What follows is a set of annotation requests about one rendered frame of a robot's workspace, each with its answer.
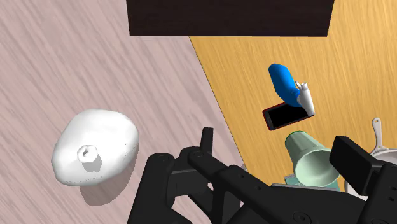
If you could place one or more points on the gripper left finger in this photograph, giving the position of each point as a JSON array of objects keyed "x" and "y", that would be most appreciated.
[{"x": 161, "y": 186}]

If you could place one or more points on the teal flat thing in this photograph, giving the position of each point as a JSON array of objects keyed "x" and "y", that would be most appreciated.
[{"x": 291, "y": 179}]

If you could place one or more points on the blue spray bottle white nozzle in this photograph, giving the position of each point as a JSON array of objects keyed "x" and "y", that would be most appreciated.
[{"x": 283, "y": 82}]

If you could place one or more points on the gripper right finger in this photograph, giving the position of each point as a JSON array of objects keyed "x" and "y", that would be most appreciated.
[{"x": 353, "y": 161}]

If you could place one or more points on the black phone with red case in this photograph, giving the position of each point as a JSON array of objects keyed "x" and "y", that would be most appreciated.
[{"x": 285, "y": 117}]

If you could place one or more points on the white pan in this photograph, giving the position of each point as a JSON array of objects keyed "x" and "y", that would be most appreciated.
[{"x": 387, "y": 155}]

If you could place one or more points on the white rounded lump with stub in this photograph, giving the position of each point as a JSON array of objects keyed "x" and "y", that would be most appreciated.
[{"x": 102, "y": 136}]

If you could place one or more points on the pale green cup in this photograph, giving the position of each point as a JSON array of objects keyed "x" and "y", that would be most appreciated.
[{"x": 302, "y": 152}]

